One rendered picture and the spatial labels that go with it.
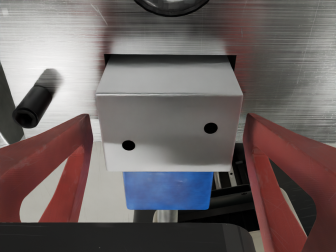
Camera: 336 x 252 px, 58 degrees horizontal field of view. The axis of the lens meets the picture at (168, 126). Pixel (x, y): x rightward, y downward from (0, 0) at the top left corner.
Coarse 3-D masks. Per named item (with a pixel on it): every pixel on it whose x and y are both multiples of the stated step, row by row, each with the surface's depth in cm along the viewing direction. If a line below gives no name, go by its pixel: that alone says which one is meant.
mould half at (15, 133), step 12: (0, 72) 20; (0, 84) 20; (0, 96) 20; (0, 108) 19; (12, 108) 20; (0, 120) 19; (12, 120) 20; (0, 132) 19; (12, 132) 20; (0, 144) 19
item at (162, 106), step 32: (128, 64) 12; (160, 64) 12; (192, 64) 12; (224, 64) 12; (96, 96) 10; (128, 96) 10; (160, 96) 10; (192, 96) 10; (224, 96) 10; (128, 128) 11; (160, 128) 11; (192, 128) 11; (224, 128) 11; (128, 160) 12; (160, 160) 12; (192, 160) 12; (224, 160) 12; (128, 192) 15; (160, 192) 15; (192, 192) 15
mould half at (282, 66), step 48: (0, 0) 11; (48, 0) 11; (96, 0) 11; (240, 0) 11; (288, 0) 11; (0, 48) 12; (48, 48) 12; (96, 48) 12; (144, 48) 12; (192, 48) 12; (240, 48) 12; (288, 48) 12; (288, 96) 13
